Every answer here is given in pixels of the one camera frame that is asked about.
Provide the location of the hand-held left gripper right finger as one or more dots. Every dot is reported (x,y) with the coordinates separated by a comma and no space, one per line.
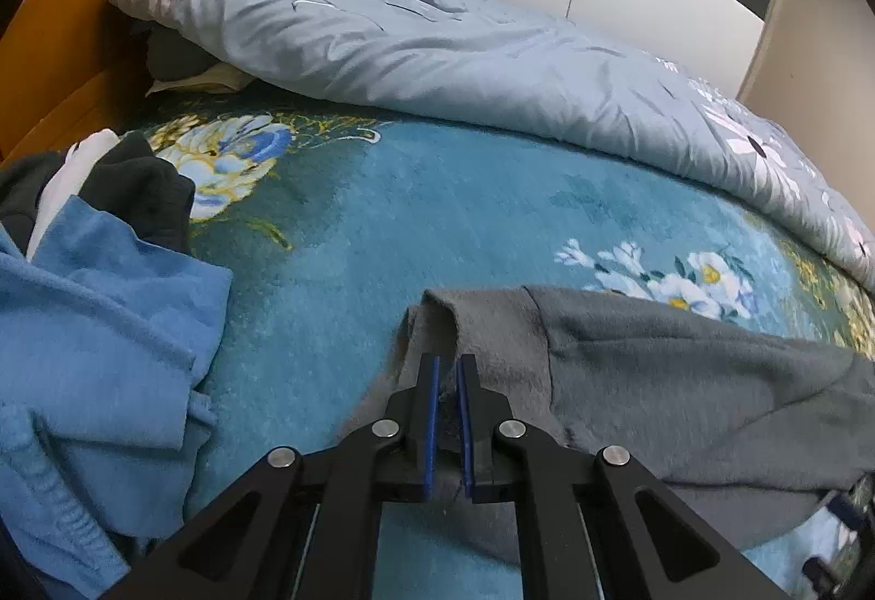
(467,422)

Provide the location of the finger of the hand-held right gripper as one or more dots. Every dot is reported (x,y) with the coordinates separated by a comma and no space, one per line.
(844,525)

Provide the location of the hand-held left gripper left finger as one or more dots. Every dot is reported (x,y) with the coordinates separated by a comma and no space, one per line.
(430,422)

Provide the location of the grey sweatshirt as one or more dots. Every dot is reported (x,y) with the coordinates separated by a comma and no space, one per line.
(649,381)

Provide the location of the blue sweatshirt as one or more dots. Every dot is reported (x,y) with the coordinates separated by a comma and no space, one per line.
(96,326)

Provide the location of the teal floral bed blanket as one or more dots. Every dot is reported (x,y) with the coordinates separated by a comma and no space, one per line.
(410,217)

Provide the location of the dark hoodie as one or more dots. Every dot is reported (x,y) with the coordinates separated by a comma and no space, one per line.
(137,183)

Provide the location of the light blue floral quilt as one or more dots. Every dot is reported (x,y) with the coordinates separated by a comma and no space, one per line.
(424,39)

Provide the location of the cream cloth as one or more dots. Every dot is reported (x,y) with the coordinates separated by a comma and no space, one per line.
(202,80)

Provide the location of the white cloth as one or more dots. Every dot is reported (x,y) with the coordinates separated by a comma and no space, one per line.
(75,169)

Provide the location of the dark cloth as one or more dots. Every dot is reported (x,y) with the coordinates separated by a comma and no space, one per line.
(174,56)

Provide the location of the wooden headboard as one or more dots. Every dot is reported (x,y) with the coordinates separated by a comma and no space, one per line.
(61,26)

